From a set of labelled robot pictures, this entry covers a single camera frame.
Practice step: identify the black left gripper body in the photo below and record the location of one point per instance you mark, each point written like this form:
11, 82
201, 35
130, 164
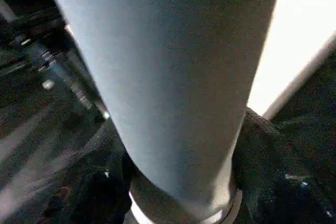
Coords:
29, 24

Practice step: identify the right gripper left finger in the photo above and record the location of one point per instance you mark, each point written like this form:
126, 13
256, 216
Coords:
99, 182

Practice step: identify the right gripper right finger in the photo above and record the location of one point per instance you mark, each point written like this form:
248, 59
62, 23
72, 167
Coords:
278, 176

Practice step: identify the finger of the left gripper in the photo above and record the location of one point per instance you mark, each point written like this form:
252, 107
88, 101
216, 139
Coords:
76, 82

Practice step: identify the white plastic table leg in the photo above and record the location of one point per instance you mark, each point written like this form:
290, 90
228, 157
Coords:
162, 77

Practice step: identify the white plastic table top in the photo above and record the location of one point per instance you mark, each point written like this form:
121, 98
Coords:
296, 37

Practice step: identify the black plastic sheet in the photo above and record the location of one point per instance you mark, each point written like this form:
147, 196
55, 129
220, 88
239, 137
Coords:
39, 129

